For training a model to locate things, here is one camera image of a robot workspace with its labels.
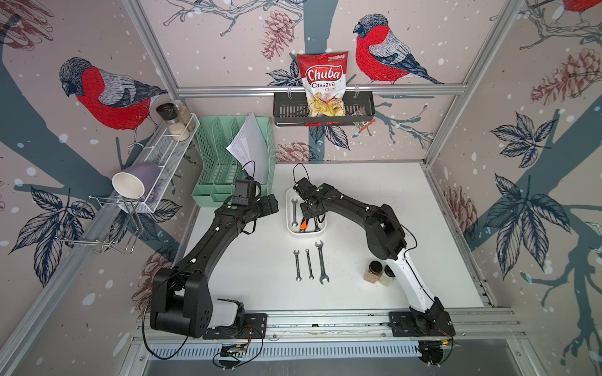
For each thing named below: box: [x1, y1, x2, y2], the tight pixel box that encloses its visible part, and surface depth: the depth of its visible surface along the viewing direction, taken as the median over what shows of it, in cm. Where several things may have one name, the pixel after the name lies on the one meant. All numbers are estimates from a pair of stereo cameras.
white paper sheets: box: [225, 112, 269, 185], surface depth 97 cm
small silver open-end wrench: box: [304, 248, 315, 280], surface depth 88 cm
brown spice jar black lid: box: [362, 260, 384, 284], surface depth 78 cm
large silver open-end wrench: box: [315, 239, 331, 286], surface depth 87 cm
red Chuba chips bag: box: [296, 50, 349, 117], surface depth 84 cm
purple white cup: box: [111, 162, 164, 200], surface depth 63 cm
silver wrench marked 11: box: [293, 249, 302, 282], surface depth 89 cm
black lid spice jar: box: [155, 102, 191, 142], surface depth 83 cm
